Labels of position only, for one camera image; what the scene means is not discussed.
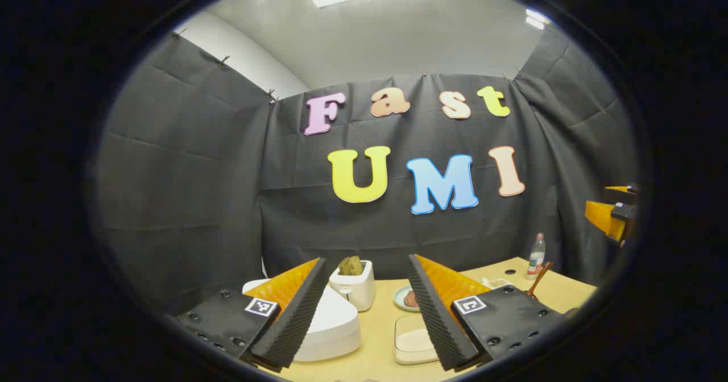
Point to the white rice cooker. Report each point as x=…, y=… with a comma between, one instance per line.
x=335, y=325

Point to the brown meat pieces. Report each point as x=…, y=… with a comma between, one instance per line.
x=412, y=299

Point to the small ceiling light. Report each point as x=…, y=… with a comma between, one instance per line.
x=536, y=18

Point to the brown bread slice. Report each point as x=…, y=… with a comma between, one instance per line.
x=351, y=265

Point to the brown wooden spoon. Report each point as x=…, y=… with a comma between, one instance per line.
x=540, y=277

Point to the clear water bottle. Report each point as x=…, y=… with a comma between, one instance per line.
x=536, y=257

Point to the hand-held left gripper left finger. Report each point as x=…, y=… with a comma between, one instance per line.
x=301, y=319

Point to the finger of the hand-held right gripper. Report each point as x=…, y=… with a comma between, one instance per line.
x=623, y=191
x=603, y=217

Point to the white divided bean dish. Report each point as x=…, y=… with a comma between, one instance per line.
x=496, y=283

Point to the light green plate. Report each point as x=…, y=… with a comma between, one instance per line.
x=400, y=298

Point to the white toaster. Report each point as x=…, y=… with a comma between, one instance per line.
x=358, y=291

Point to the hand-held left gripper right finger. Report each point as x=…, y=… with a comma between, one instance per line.
x=435, y=319

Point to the clear rice container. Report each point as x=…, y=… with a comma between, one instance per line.
x=412, y=342

